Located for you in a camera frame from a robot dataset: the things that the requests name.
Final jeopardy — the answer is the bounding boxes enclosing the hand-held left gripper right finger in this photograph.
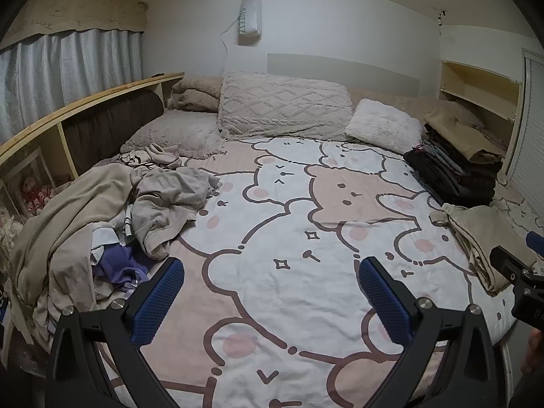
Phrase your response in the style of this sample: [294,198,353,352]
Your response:
[358,256,506,408]

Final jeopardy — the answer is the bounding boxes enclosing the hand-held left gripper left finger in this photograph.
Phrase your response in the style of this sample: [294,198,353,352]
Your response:
[45,257,185,408]

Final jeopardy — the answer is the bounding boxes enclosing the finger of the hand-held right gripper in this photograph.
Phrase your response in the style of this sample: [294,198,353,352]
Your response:
[490,245,538,283]
[526,232,544,260]

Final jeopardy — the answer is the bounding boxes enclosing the beige waffle pants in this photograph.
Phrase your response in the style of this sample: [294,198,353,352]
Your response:
[8,164,141,345]

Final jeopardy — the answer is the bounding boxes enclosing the stack of dark folded clothes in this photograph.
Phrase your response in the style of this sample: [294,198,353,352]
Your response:
[404,123,504,209]

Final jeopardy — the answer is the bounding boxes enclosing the beige folded garment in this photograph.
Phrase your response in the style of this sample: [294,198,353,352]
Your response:
[429,203,532,296]

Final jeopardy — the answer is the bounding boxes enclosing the purple garment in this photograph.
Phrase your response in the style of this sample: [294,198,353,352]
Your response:
[96,242,149,290]

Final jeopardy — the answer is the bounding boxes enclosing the white garment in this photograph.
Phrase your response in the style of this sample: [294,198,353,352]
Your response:
[91,208,137,264]

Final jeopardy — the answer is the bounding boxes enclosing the grey garment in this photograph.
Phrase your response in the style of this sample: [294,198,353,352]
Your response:
[132,166,222,260]

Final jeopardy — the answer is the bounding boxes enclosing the white slatted door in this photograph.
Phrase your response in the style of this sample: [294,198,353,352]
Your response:
[506,49,544,188]

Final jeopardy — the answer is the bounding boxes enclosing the bear printed bedsheet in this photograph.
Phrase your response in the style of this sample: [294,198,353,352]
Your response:
[85,136,544,408]

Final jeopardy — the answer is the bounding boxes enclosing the tan folded garment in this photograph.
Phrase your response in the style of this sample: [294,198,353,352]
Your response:
[425,106,506,162]

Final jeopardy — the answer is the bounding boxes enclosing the black white patterned cloth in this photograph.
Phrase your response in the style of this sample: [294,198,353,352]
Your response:
[121,143,183,168]

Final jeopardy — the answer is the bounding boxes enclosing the grey beige tufted pillow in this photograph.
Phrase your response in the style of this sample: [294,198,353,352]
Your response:
[120,110,226,160]

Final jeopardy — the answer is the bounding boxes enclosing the framed teddy picture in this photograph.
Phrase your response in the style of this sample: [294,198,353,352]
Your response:
[0,147,56,222]

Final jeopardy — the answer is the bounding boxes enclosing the white fluffy pillow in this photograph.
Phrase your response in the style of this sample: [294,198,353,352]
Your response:
[345,99,426,156]

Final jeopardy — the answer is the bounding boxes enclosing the folded beige fleece blanket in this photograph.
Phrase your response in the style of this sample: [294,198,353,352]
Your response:
[170,75,224,113]

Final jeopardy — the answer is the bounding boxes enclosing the wooden bedside shelf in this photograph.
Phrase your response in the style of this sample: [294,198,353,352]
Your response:
[0,72,185,230]

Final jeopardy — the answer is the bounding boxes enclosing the large beige textured pillow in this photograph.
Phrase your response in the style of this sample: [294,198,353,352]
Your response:
[217,71,353,142]

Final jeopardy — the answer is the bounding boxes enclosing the white curtain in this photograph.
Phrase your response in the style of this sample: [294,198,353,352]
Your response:
[0,30,143,147]

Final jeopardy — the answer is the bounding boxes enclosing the white hanging bag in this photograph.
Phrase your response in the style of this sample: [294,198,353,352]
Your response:
[238,0,261,46]

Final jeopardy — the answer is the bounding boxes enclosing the beige curtain valance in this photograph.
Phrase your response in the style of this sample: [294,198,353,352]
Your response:
[0,0,149,49]

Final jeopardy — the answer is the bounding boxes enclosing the cream wall cabinet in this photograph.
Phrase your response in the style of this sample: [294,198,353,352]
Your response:
[438,60,521,154]

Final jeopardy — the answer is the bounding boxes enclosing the white wall cable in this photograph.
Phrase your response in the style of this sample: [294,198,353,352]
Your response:
[219,8,243,73]

